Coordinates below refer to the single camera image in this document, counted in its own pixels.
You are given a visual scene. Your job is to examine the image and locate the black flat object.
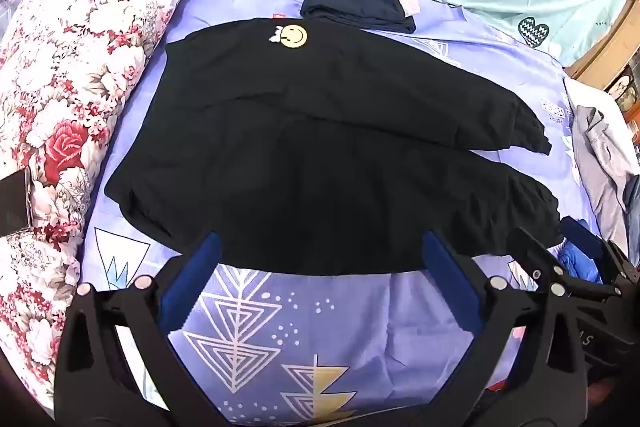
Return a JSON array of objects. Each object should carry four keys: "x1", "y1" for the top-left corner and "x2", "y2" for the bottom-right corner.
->
[{"x1": 0, "y1": 169, "x2": 34, "y2": 236}]

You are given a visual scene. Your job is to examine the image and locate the white cloth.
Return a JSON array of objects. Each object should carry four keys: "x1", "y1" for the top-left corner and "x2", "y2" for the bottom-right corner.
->
[{"x1": 564, "y1": 77, "x2": 640, "y2": 142}]

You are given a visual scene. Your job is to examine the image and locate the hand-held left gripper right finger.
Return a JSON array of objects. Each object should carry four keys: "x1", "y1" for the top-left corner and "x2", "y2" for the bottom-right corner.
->
[{"x1": 420, "y1": 229, "x2": 588, "y2": 427}]

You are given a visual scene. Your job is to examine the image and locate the floral quilt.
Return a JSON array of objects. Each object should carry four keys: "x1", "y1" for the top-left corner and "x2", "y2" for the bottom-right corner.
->
[{"x1": 0, "y1": 0, "x2": 196, "y2": 410}]

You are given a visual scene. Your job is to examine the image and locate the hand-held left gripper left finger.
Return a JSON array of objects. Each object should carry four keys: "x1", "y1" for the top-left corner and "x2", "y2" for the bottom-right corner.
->
[{"x1": 54, "y1": 231, "x2": 236, "y2": 427}]

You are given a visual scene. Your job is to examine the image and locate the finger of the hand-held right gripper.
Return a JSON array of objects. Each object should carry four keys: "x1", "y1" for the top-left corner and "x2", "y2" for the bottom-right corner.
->
[
  {"x1": 507, "y1": 226, "x2": 568, "y2": 292},
  {"x1": 559, "y1": 216, "x2": 640, "y2": 295}
]

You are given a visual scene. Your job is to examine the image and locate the wooden furniture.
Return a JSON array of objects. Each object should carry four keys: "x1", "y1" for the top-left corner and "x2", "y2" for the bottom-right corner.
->
[{"x1": 565, "y1": 0, "x2": 640, "y2": 85}]

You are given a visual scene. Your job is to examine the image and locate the black pants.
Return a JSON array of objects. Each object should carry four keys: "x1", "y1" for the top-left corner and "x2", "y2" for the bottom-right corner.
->
[{"x1": 104, "y1": 19, "x2": 561, "y2": 276}]

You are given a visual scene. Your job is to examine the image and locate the grey garment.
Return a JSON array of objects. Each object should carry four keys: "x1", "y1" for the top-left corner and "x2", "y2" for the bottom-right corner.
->
[{"x1": 570, "y1": 106, "x2": 640, "y2": 258}]

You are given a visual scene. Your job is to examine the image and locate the lavender printed bed sheet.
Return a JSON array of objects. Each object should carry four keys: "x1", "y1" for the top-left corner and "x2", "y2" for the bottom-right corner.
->
[{"x1": 50, "y1": 0, "x2": 603, "y2": 427}]

